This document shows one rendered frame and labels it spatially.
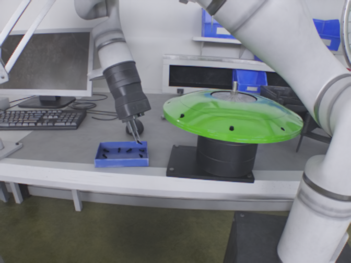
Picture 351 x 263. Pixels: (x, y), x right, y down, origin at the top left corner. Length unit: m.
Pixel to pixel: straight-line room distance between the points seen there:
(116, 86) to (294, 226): 0.43
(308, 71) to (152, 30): 1.16
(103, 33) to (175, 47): 0.89
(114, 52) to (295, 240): 0.49
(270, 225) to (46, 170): 0.53
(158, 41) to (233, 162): 1.03
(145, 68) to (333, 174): 1.24
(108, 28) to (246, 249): 0.53
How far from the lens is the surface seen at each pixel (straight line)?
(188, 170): 0.53
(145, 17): 1.42
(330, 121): 0.34
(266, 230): 0.53
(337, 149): 0.33
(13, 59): 0.68
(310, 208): 0.39
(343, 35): 1.02
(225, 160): 0.51
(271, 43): 0.28
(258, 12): 0.26
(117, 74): 0.51
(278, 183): 0.58
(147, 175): 0.53
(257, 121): 0.43
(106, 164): 0.57
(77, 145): 0.70
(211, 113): 0.43
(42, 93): 1.15
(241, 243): 0.49
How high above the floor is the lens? 1.21
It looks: 22 degrees down
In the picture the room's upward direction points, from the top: 3 degrees clockwise
